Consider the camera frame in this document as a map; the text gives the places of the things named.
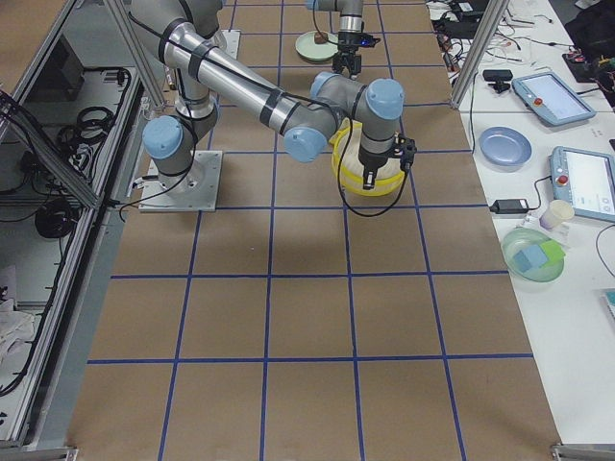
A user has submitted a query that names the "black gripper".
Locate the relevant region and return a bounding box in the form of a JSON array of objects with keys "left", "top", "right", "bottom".
[
  {"left": 358, "top": 134, "right": 416, "bottom": 190},
  {"left": 332, "top": 31, "right": 380, "bottom": 80}
]

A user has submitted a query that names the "yellow steamer basket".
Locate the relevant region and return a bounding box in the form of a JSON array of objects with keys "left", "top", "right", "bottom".
[{"left": 330, "top": 120, "right": 405, "bottom": 197}]

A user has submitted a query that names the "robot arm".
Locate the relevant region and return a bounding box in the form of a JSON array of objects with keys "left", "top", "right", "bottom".
[
  {"left": 129, "top": 1, "right": 416, "bottom": 190},
  {"left": 305, "top": 0, "right": 381, "bottom": 80}
]

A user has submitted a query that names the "brown bun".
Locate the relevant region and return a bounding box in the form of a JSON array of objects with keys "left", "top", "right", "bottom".
[{"left": 314, "top": 32, "right": 328, "bottom": 44}]

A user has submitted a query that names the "light green plate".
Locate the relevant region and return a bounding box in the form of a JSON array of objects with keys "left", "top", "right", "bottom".
[{"left": 295, "top": 31, "right": 337, "bottom": 62}]

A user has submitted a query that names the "blue plate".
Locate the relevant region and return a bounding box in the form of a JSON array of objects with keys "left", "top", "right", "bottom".
[{"left": 479, "top": 127, "right": 532, "bottom": 172}]

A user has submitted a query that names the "black power brick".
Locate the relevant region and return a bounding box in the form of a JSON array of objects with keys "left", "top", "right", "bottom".
[{"left": 489, "top": 199, "right": 537, "bottom": 215}]

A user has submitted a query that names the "teach pendant tablet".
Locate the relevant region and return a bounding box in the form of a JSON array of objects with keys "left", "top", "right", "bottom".
[
  {"left": 511, "top": 72, "right": 596, "bottom": 127},
  {"left": 549, "top": 146, "right": 614, "bottom": 223}
]

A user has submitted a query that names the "green bowl with blocks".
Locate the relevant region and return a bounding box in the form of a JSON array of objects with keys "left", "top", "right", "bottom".
[{"left": 502, "top": 228, "right": 566, "bottom": 282}]

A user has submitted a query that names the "paper cup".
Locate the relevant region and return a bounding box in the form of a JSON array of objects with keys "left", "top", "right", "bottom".
[{"left": 539, "top": 199, "right": 575, "bottom": 231}]

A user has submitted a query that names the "black braided cable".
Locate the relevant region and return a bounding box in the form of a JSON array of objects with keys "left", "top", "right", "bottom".
[{"left": 335, "top": 119, "right": 409, "bottom": 217}]

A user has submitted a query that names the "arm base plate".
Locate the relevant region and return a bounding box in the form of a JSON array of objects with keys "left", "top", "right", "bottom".
[
  {"left": 138, "top": 150, "right": 223, "bottom": 212},
  {"left": 217, "top": 30, "right": 241, "bottom": 59}
]

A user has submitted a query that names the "aluminium frame post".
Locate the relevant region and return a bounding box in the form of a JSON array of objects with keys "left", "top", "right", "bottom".
[{"left": 450, "top": 0, "right": 508, "bottom": 109}]

